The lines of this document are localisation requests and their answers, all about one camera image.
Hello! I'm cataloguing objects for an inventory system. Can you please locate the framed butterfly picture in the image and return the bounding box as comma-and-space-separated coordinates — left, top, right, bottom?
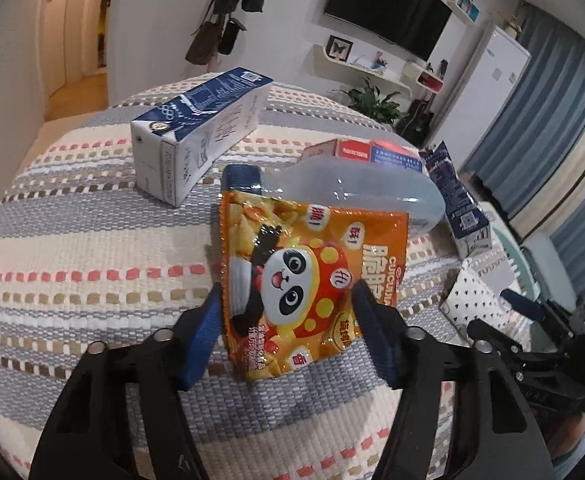
326, 35, 354, 63

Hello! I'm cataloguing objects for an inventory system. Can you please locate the white curved lower wall shelf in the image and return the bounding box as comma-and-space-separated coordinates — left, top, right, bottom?
315, 44, 413, 96

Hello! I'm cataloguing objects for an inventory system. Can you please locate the white standing air conditioner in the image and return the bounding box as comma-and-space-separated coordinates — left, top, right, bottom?
459, 25, 532, 171

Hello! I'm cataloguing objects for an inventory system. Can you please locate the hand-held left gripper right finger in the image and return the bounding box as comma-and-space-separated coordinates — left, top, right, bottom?
349, 280, 555, 480

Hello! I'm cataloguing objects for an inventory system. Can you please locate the wall-mounted black television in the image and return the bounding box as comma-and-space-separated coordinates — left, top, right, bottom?
322, 0, 453, 63

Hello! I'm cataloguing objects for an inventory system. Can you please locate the light blue plastic basket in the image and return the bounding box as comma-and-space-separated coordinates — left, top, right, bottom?
482, 200, 540, 296

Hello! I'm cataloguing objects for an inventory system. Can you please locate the black acoustic guitar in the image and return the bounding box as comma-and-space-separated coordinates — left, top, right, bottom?
399, 97, 435, 143

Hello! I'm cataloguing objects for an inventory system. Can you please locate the small red cardboard box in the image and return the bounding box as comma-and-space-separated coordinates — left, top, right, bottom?
302, 139, 373, 163

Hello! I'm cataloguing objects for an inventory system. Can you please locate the white and pink wall cubby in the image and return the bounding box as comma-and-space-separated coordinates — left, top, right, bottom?
402, 62, 445, 93

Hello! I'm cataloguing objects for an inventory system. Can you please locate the brown hanging bag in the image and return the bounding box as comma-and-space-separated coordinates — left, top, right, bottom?
186, 15, 223, 66

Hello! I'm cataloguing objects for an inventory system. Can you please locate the teal upholstered stool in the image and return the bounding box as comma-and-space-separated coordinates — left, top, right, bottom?
519, 237, 578, 311

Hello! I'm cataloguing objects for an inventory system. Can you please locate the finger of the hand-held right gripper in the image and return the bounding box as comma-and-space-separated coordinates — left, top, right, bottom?
466, 319, 538, 376
502, 289, 580, 331

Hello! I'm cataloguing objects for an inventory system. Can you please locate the person's right forearm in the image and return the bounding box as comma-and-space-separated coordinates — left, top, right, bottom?
542, 407, 585, 461

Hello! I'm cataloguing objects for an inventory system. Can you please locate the blue and white milk carton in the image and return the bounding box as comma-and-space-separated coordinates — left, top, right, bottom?
419, 141, 493, 260
131, 67, 274, 208

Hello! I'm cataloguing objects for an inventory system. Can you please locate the red and blue pack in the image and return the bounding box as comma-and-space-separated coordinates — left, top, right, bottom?
371, 139, 423, 173

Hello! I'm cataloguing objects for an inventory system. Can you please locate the cream curtain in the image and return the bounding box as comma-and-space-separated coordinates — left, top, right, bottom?
495, 105, 585, 233

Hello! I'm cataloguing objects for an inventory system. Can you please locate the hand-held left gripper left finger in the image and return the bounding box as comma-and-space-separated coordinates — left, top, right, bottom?
27, 284, 223, 480

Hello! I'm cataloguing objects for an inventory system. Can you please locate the orange panda snack packet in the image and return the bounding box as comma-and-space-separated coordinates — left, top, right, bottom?
218, 190, 410, 383

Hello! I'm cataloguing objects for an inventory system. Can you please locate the green potted plant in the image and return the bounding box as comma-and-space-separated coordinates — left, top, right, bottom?
339, 77, 403, 128

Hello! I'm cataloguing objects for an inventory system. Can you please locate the black hanging bag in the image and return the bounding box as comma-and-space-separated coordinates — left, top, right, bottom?
218, 17, 240, 56

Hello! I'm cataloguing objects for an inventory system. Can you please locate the striped woven blanket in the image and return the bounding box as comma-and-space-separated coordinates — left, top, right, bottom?
0, 80, 518, 480

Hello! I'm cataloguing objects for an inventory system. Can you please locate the clear plastic bottle blue cap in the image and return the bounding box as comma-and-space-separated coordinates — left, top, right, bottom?
222, 157, 445, 238

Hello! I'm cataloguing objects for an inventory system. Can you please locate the blue curtain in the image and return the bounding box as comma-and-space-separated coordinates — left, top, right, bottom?
549, 195, 585, 306
515, 2, 585, 186

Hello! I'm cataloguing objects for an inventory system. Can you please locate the wooden door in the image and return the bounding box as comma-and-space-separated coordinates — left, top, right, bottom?
42, 0, 109, 98

